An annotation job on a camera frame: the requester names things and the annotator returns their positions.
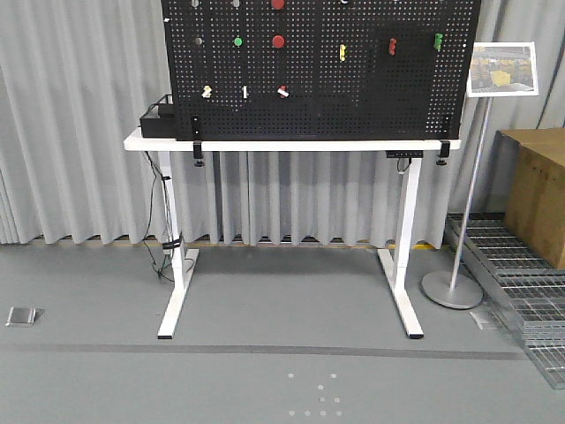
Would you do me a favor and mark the upper red round button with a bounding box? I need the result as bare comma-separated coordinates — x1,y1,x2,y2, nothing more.
271,0,285,10

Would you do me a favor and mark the black box on desk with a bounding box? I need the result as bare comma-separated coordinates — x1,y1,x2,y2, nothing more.
139,103,177,139

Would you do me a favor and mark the red toggle handle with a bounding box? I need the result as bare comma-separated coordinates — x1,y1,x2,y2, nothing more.
388,38,397,56

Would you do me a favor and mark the red round button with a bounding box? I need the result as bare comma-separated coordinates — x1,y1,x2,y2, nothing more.
272,34,286,49
271,0,285,10

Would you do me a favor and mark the grey curtain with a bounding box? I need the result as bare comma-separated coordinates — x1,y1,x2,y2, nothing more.
1,1,564,246

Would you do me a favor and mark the white standing desk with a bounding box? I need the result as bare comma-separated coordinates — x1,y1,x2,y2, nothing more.
124,128,462,339

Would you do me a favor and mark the black hanging power cable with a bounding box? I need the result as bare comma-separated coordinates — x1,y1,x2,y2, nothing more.
144,150,196,284

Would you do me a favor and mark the left black table clamp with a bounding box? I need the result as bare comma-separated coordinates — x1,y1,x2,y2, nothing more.
191,115,205,167

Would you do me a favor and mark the yellow toggle handle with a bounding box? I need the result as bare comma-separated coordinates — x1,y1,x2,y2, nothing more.
339,44,347,62

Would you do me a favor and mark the black wire frame rail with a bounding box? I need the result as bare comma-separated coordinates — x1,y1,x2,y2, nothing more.
147,94,175,117

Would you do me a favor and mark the brown cardboard box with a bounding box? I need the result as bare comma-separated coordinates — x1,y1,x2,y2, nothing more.
500,127,564,269

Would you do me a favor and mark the black perforated pegboard panel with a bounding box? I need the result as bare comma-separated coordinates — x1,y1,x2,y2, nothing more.
162,0,481,140

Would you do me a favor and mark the silver floor outlet plate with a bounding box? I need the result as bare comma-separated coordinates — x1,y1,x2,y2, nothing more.
6,307,45,327

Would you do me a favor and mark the black table clamp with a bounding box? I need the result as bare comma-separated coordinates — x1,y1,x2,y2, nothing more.
191,115,205,167
436,114,452,166

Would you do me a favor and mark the red base white knob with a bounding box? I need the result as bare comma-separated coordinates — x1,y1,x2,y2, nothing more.
277,86,289,98

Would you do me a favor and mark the lower red round button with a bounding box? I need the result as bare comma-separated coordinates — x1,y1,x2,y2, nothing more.
272,34,286,49

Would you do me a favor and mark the metal floor grating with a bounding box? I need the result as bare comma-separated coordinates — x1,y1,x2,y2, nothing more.
463,213,564,390

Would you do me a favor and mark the right black table clamp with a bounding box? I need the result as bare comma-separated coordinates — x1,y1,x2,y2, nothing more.
436,114,452,166

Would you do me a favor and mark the desk height control panel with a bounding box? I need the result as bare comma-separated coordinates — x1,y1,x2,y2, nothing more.
386,150,424,159

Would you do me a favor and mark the green toggle handle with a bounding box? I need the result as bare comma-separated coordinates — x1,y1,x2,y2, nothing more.
433,33,444,51

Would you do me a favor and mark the yellow base white knob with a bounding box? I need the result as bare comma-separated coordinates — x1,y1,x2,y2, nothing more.
201,86,212,98

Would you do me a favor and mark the silver sign stand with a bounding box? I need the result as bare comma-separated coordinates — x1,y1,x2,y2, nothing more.
421,42,539,310

